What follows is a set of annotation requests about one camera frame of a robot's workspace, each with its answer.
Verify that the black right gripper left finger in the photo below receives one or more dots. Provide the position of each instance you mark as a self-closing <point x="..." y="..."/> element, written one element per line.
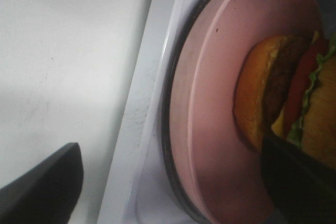
<point x="48" y="193"/>

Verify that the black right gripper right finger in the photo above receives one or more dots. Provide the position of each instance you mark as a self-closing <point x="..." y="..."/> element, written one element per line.
<point x="301" y="187"/>

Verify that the burger with lettuce and cheese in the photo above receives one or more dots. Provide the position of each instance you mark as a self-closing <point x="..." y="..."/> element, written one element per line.
<point x="287" y="87"/>

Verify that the white microwave oven body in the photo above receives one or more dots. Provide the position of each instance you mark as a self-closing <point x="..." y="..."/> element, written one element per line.
<point x="138" y="189"/>

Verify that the pink round plate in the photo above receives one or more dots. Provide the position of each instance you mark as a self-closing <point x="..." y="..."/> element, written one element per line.
<point x="219" y="172"/>

